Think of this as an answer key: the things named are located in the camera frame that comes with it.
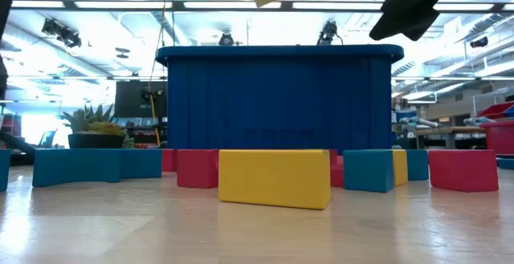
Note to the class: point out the black monitor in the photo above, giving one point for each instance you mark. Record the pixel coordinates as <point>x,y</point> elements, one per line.
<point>128,99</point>

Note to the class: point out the overhead light bar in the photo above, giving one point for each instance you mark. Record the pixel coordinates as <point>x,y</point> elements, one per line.
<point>120,5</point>

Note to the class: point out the blue rectangular block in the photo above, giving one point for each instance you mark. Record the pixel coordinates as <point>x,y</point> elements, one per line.
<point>506,163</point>
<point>140,163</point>

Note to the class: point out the black ceiling box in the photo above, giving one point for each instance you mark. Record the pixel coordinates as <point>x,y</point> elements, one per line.
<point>478,42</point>

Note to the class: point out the pale blue background machine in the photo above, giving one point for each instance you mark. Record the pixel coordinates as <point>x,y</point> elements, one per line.
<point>417,123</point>

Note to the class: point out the blue plastic bin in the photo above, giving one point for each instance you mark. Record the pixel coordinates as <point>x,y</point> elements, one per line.
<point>281,103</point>

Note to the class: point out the round black ceiling lamp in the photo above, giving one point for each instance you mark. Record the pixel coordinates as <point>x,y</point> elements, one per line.
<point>226,39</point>

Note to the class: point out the wooden background table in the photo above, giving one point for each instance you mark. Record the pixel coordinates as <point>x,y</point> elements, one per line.
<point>449,130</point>

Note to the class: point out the black ceiling camera mount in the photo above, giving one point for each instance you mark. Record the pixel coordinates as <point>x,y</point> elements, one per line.
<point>328,33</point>

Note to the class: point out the red rectangular block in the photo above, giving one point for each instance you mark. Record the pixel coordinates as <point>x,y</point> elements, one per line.
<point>197,168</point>

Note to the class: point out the blue background box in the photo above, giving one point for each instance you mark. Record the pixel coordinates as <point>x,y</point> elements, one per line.
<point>405,115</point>

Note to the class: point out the red cube block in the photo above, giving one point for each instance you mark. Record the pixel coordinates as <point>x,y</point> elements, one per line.
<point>463,170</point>
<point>168,160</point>

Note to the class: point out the red plastic crate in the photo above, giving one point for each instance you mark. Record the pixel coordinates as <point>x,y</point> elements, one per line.
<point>500,137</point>

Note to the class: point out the open laptop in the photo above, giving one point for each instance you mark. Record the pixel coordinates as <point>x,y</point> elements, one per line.
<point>48,137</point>

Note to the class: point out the potted succulent plant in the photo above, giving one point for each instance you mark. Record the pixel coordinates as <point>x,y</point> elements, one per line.
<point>96,140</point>

